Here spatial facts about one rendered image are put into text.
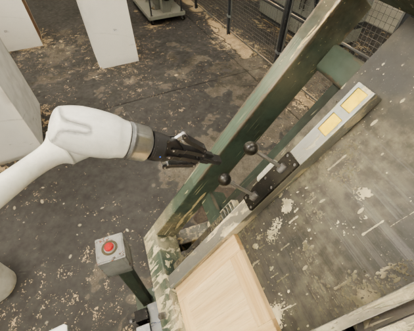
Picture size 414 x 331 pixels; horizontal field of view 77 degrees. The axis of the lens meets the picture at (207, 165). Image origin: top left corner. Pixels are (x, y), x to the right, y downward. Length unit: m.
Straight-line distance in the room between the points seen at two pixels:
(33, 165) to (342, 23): 0.85
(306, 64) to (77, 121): 0.62
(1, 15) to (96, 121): 4.83
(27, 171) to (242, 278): 0.64
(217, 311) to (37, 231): 1.97
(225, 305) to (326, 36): 0.84
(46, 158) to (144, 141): 0.24
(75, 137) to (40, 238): 2.06
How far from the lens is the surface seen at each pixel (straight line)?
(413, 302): 0.62
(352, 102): 0.68
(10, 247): 2.69
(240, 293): 0.87
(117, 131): 0.59
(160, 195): 2.45
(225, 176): 0.71
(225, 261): 0.90
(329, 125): 0.68
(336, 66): 0.83
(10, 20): 5.37
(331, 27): 0.83
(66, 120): 0.58
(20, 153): 3.21
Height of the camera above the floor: 2.01
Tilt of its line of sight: 50 degrees down
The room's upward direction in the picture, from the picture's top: straight up
